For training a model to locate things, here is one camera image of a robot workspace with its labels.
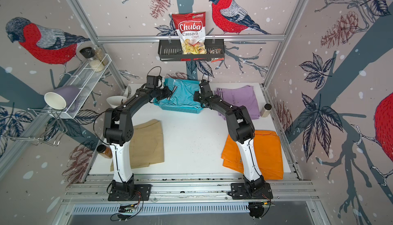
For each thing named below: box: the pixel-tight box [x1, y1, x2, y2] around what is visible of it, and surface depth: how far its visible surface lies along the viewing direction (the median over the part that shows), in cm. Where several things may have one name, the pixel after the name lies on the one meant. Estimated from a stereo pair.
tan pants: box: [110, 119, 165, 172], surface depth 91 cm
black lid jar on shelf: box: [79, 47, 96, 59], surface depth 81 cm
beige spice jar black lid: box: [259, 103, 273, 118], surface depth 98 cm
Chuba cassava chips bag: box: [171, 11, 208, 55], surface depth 83 cm
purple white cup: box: [44, 85, 81, 110], surface depth 63 cm
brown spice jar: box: [96, 144, 113, 159], surface depth 81 cm
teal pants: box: [159, 77, 203, 109], surface depth 105 cm
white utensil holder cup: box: [106, 95, 128, 109], surface depth 97 cm
